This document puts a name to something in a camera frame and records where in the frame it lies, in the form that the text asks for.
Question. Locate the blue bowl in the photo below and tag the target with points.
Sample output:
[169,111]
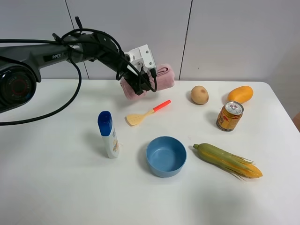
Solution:
[165,156]

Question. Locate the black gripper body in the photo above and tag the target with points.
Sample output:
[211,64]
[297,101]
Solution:
[136,83]

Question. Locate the gold drink can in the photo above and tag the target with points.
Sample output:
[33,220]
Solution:
[229,116]

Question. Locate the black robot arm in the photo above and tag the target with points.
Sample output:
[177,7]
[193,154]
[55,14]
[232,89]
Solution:
[20,65]

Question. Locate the corn cob with husk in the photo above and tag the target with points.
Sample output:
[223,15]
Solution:
[235,165]

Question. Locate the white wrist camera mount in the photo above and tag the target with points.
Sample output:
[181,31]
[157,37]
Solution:
[141,56]

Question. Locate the orange mango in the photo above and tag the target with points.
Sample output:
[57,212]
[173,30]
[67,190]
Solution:
[241,94]

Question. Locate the white bottle blue cap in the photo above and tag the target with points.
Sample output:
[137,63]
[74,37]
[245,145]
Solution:
[108,133]

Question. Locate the yellow spatula red handle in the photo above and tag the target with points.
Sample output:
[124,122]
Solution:
[136,119]

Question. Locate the brown potato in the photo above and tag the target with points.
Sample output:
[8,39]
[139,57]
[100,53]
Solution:
[199,95]

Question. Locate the pink towel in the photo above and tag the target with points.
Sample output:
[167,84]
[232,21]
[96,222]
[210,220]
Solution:
[165,79]

